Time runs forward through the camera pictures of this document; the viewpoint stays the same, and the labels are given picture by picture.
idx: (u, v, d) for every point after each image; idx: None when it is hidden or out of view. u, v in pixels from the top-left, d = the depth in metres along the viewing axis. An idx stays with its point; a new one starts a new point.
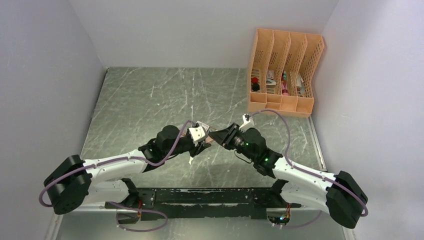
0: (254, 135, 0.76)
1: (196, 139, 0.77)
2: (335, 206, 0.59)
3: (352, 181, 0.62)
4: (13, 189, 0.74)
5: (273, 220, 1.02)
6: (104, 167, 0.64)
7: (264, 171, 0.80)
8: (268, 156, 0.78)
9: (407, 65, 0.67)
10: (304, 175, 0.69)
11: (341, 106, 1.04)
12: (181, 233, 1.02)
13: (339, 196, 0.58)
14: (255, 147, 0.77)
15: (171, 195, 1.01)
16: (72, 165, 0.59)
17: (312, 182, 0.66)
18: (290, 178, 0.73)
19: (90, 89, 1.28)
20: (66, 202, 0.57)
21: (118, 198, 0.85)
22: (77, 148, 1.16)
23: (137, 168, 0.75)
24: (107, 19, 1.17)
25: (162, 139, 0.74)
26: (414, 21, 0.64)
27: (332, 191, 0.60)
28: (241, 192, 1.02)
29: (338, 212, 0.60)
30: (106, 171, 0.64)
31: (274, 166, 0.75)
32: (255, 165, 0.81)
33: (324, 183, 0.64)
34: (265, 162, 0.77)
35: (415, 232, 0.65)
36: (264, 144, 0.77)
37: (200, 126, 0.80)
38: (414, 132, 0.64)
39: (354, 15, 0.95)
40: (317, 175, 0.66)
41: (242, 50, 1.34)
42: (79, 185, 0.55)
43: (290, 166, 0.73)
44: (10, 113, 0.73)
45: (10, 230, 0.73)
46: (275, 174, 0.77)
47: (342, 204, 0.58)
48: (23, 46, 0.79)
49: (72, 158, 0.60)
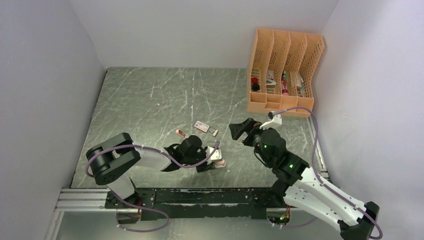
0: (273, 137, 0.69)
1: (213, 159, 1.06)
2: (360, 235, 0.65)
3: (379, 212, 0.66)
4: (13, 189, 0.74)
5: (273, 220, 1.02)
6: (146, 151, 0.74)
7: (284, 177, 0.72)
8: (290, 162, 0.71)
9: (408, 66, 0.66)
10: (333, 197, 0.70)
11: (341, 106, 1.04)
12: (181, 233, 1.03)
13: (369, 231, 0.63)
14: (274, 151, 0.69)
15: (171, 195, 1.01)
16: (123, 141, 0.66)
17: (342, 208, 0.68)
18: (313, 192, 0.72)
19: (90, 89, 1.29)
20: (111, 172, 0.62)
21: (125, 193, 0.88)
22: (78, 148, 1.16)
23: (161, 165, 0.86)
24: (108, 19, 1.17)
25: (187, 145, 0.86)
26: (415, 21, 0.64)
27: (366, 225, 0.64)
28: (241, 193, 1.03)
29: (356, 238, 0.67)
30: (147, 154, 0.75)
31: (301, 177, 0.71)
32: (274, 169, 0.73)
33: (355, 213, 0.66)
34: (287, 167, 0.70)
35: (415, 233, 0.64)
36: (285, 146, 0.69)
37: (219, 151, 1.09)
38: (414, 132, 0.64)
39: (355, 15, 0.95)
40: (349, 202, 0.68)
41: (242, 50, 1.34)
42: (130, 159, 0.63)
43: (319, 182, 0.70)
44: (9, 112, 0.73)
45: (10, 229, 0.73)
46: (296, 182, 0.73)
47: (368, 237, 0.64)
48: (22, 46, 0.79)
49: (123, 135, 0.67)
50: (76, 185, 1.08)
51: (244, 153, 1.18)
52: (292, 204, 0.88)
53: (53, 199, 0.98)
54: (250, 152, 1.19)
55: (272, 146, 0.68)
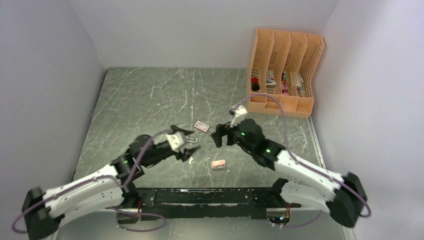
0: (249, 124, 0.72)
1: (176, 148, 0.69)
2: (341, 206, 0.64)
3: (359, 184, 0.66)
4: (13, 189, 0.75)
5: (273, 220, 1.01)
6: (66, 195, 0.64)
7: (264, 163, 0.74)
8: (269, 147, 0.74)
9: (408, 66, 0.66)
10: (310, 173, 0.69)
11: (341, 106, 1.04)
12: (181, 233, 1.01)
13: (347, 201, 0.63)
14: (252, 138, 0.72)
15: (171, 195, 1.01)
16: (34, 199, 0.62)
17: (319, 181, 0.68)
18: (292, 173, 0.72)
19: (90, 89, 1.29)
20: (33, 233, 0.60)
21: (114, 203, 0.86)
22: (78, 148, 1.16)
23: (111, 185, 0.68)
24: (108, 19, 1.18)
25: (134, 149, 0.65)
26: (414, 21, 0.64)
27: (342, 195, 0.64)
28: (241, 193, 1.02)
29: (341, 213, 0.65)
30: (70, 198, 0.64)
31: (276, 159, 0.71)
32: (254, 156, 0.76)
33: (331, 184, 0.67)
34: (266, 152, 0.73)
35: (414, 233, 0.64)
36: (261, 133, 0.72)
37: (178, 133, 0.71)
38: (413, 131, 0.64)
39: (354, 15, 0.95)
40: (325, 175, 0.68)
41: (241, 50, 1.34)
42: (39, 219, 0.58)
43: (294, 161, 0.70)
44: (10, 112, 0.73)
45: (9, 229, 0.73)
46: (277, 168, 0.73)
47: (349, 208, 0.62)
48: (22, 46, 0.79)
49: (33, 193, 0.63)
50: None
51: (244, 153, 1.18)
52: (290, 200, 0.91)
53: None
54: None
55: (247, 132, 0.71)
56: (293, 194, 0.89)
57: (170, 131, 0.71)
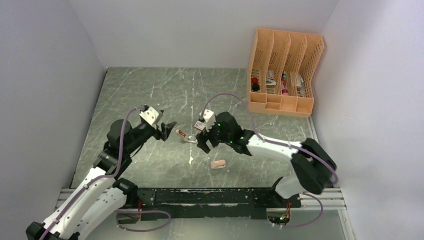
0: (222, 116, 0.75)
1: (155, 119, 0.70)
2: (301, 168, 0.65)
3: (317, 146, 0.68)
4: (13, 189, 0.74)
5: (273, 220, 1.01)
6: (67, 214, 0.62)
7: (241, 150, 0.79)
8: (242, 134, 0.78)
9: (408, 66, 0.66)
10: (274, 145, 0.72)
11: (341, 106, 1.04)
12: (181, 233, 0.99)
13: (303, 161, 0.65)
14: (226, 128, 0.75)
15: (171, 195, 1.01)
16: (35, 234, 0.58)
17: (280, 150, 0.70)
18: (263, 152, 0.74)
19: (90, 89, 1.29)
20: None
21: (119, 204, 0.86)
22: (78, 148, 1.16)
23: (107, 186, 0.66)
24: (108, 19, 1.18)
25: (113, 138, 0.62)
26: (415, 21, 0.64)
27: (298, 156, 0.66)
28: (241, 193, 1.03)
29: (306, 178, 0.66)
30: (72, 215, 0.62)
31: (248, 142, 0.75)
32: (232, 145, 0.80)
33: (290, 150, 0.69)
34: (240, 139, 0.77)
35: (414, 233, 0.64)
36: (235, 123, 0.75)
37: (151, 108, 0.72)
38: (413, 131, 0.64)
39: (355, 15, 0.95)
40: (285, 144, 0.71)
41: (241, 50, 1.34)
42: None
43: (261, 140, 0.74)
44: (10, 112, 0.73)
45: (9, 230, 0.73)
46: (252, 152, 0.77)
47: (306, 168, 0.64)
48: (22, 46, 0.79)
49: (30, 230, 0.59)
50: (76, 185, 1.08)
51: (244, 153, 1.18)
52: (284, 194, 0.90)
53: (53, 199, 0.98)
54: None
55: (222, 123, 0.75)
56: (282, 184, 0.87)
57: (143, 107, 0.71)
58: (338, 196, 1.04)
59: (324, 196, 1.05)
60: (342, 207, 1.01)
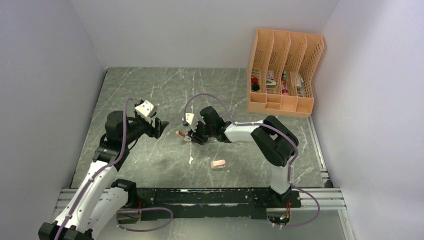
0: (205, 109, 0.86)
1: (149, 113, 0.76)
2: (260, 142, 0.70)
3: (275, 121, 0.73)
4: (12, 189, 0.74)
5: (273, 220, 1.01)
6: (79, 208, 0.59)
7: (222, 139, 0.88)
8: (223, 125, 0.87)
9: (408, 65, 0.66)
10: (242, 127, 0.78)
11: (341, 105, 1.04)
12: (181, 233, 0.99)
13: (261, 134, 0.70)
14: (208, 119, 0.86)
15: (171, 195, 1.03)
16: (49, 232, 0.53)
17: (245, 129, 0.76)
18: (236, 135, 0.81)
19: (90, 89, 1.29)
20: None
21: (122, 202, 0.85)
22: (78, 148, 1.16)
23: (111, 177, 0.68)
24: (108, 20, 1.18)
25: (112, 126, 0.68)
26: (414, 21, 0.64)
27: (257, 130, 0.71)
28: (241, 193, 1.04)
29: (266, 150, 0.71)
30: (84, 208, 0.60)
31: (226, 129, 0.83)
32: (214, 134, 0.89)
33: (252, 128, 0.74)
34: (221, 129, 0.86)
35: (414, 233, 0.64)
36: (216, 114, 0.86)
37: (146, 102, 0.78)
38: (413, 131, 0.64)
39: (355, 14, 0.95)
40: (249, 123, 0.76)
41: (241, 50, 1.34)
42: (75, 235, 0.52)
43: (233, 124, 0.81)
44: (9, 112, 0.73)
45: (9, 230, 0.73)
46: (230, 138, 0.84)
47: (263, 140, 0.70)
48: (21, 46, 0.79)
49: (41, 231, 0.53)
50: (76, 185, 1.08)
51: (244, 153, 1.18)
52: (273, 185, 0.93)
53: (53, 199, 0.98)
54: (250, 152, 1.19)
55: (204, 115, 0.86)
56: (278, 181, 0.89)
57: (139, 102, 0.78)
58: (338, 196, 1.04)
59: (323, 196, 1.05)
60: (342, 207, 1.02)
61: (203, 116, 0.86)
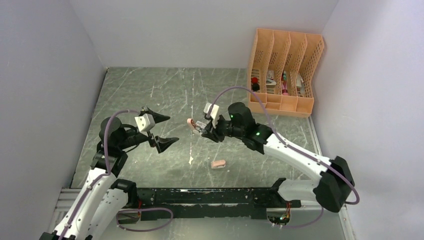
0: (238, 107, 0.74)
1: (144, 128, 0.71)
2: (325, 189, 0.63)
3: (346, 167, 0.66)
4: (12, 188, 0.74)
5: (273, 220, 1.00)
6: (79, 217, 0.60)
7: (253, 146, 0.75)
8: (258, 131, 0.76)
9: (408, 66, 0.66)
10: (299, 156, 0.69)
11: (341, 106, 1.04)
12: (181, 233, 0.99)
13: (332, 181, 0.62)
14: (241, 121, 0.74)
15: (171, 195, 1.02)
16: None
17: (306, 164, 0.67)
18: (281, 157, 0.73)
19: (90, 89, 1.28)
20: None
21: (122, 203, 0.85)
22: (78, 147, 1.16)
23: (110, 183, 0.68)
24: (107, 20, 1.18)
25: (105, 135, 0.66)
26: (414, 21, 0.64)
27: (327, 176, 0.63)
28: (241, 192, 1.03)
29: (327, 198, 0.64)
30: (83, 217, 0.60)
31: (266, 142, 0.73)
32: (244, 139, 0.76)
33: (319, 168, 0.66)
34: (255, 135, 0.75)
35: (414, 233, 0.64)
36: (250, 115, 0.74)
37: (145, 114, 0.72)
38: (412, 131, 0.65)
39: (355, 15, 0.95)
40: (312, 157, 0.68)
41: (241, 50, 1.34)
42: None
43: (284, 144, 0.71)
44: (10, 111, 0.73)
45: (9, 229, 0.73)
46: (266, 151, 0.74)
47: (333, 190, 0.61)
48: (21, 46, 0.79)
49: None
50: (75, 185, 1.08)
51: (244, 153, 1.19)
52: (288, 197, 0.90)
53: (53, 198, 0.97)
54: (250, 152, 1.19)
55: (235, 114, 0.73)
56: (288, 188, 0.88)
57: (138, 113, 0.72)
58: None
59: None
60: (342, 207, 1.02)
61: (233, 115, 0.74)
